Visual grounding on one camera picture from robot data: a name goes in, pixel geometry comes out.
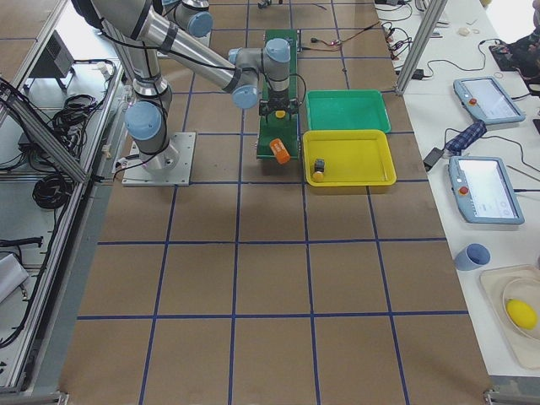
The green plastic tray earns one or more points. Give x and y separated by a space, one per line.
347 109

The black power adapter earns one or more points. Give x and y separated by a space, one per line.
432 158

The far teach pendant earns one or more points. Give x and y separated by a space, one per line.
486 100

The green conveyor belt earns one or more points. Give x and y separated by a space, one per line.
280 61

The yellow lemon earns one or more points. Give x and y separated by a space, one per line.
521 314

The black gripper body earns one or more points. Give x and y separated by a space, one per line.
278 101

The aluminium frame post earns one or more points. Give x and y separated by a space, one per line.
420 41

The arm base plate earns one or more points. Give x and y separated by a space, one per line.
172 167

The yellow plastic tray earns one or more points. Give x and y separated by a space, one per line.
352 157

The near teach pendant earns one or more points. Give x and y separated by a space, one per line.
483 191

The beige tray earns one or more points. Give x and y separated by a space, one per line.
493 282

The white bowl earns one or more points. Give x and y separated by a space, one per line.
527 290

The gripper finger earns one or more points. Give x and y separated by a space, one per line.
263 111
293 110

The teach pendant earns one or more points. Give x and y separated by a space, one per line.
486 100
483 191

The blue cup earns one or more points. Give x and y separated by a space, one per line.
472 257

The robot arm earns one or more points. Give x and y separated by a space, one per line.
192 16
261 78

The orange cylinder with label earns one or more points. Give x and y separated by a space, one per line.
280 152

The folded blue plaid umbrella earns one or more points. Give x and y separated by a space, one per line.
466 138

